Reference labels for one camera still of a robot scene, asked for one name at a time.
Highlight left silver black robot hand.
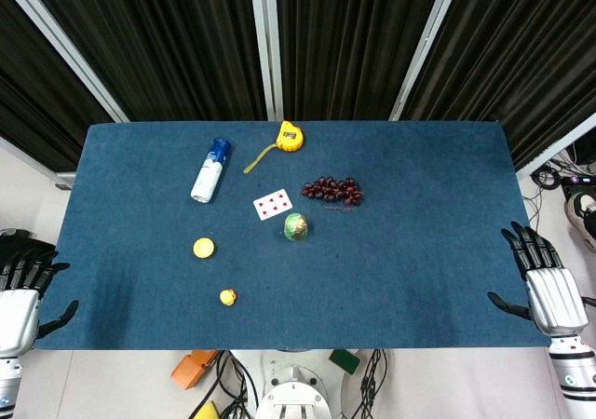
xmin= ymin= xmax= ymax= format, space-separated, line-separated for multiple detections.
xmin=0 ymin=229 xmax=80 ymax=356

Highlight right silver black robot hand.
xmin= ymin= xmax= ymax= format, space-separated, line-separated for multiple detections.
xmin=486 ymin=220 xmax=589 ymax=338

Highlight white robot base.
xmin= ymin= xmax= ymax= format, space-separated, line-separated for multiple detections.
xmin=229 ymin=348 xmax=373 ymax=419

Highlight hearts playing card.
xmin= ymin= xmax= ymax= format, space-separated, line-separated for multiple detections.
xmin=252 ymin=188 xmax=294 ymax=223

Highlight white black sneaker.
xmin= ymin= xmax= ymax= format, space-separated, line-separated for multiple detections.
xmin=563 ymin=192 xmax=596 ymax=253

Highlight black electronic device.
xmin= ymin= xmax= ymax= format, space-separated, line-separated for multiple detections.
xmin=560 ymin=137 xmax=596 ymax=197

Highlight orange plastic box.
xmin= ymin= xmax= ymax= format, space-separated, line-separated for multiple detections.
xmin=169 ymin=349 xmax=220 ymax=392

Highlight blue table cloth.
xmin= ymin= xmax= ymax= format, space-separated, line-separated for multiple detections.
xmin=34 ymin=120 xmax=553 ymax=352

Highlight small yellow round dish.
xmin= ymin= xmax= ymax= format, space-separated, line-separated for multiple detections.
xmin=192 ymin=237 xmax=217 ymax=260

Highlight black pleated curtain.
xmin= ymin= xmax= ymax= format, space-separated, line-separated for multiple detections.
xmin=0 ymin=0 xmax=117 ymax=172
xmin=274 ymin=0 xmax=451 ymax=122
xmin=20 ymin=0 xmax=274 ymax=123
xmin=400 ymin=0 xmax=596 ymax=172

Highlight yellow block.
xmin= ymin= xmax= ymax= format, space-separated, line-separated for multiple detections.
xmin=192 ymin=400 xmax=221 ymax=419

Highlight green rectangular block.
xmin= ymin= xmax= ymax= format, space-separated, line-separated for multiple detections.
xmin=328 ymin=349 xmax=362 ymax=375

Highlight white bottle with blue cap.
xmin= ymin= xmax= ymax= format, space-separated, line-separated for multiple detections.
xmin=189 ymin=137 xmax=233 ymax=205

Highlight red plastic grape bunch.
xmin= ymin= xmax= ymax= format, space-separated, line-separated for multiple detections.
xmin=301 ymin=175 xmax=366 ymax=212

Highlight green gold nesting doll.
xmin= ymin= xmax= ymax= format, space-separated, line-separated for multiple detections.
xmin=283 ymin=211 xmax=311 ymax=243

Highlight yellow tape measure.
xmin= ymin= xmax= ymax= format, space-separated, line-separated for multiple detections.
xmin=242 ymin=120 xmax=307 ymax=175

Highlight white metal frame post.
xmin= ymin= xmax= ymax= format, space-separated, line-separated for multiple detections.
xmin=248 ymin=0 xmax=285 ymax=122
xmin=515 ymin=110 xmax=596 ymax=181
xmin=0 ymin=0 xmax=130 ymax=124
xmin=388 ymin=0 xmax=467 ymax=122

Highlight black cable bundle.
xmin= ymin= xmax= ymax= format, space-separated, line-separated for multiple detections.
xmin=348 ymin=348 xmax=397 ymax=419
xmin=214 ymin=350 xmax=260 ymax=419

